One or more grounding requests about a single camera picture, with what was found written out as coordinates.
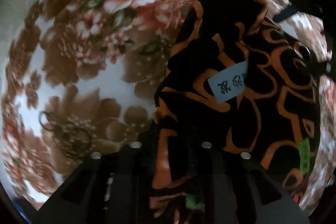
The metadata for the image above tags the floral brown red blanket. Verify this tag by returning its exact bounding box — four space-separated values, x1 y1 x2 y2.
1 0 335 223

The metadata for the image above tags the black orange lettered jacket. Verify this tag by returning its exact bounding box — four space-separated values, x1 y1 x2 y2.
150 0 320 223

